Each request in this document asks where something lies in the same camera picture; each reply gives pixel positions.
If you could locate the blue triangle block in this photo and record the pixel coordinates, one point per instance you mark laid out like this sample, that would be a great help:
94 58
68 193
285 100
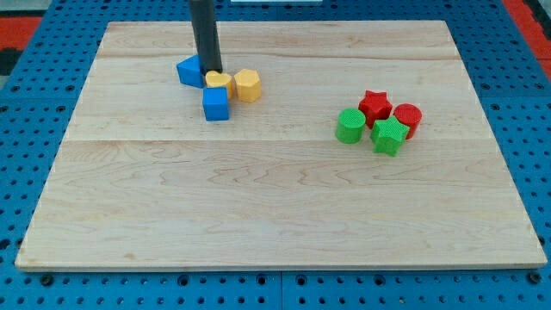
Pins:
189 72

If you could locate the blue cube block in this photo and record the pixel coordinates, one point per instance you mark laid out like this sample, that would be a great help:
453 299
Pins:
215 104

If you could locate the yellow hexagon block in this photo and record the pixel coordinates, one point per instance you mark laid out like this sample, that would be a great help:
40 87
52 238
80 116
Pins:
248 85

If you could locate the green cylinder block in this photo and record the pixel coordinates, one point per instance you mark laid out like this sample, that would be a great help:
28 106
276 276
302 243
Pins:
350 125

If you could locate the yellow heart block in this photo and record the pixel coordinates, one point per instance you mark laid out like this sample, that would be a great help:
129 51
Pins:
216 79

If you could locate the red star block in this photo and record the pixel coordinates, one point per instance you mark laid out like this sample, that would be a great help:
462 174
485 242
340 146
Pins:
375 106

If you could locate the green star block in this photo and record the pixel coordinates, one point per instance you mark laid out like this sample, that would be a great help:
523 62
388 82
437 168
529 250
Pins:
388 136

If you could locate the light wooden board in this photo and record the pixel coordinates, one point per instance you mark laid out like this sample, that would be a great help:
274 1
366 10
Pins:
143 182

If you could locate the red cylinder block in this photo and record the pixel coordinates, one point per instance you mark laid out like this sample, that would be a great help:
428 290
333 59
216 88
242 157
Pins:
409 115

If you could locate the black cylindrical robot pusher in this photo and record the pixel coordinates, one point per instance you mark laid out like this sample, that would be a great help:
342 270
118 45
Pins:
207 42

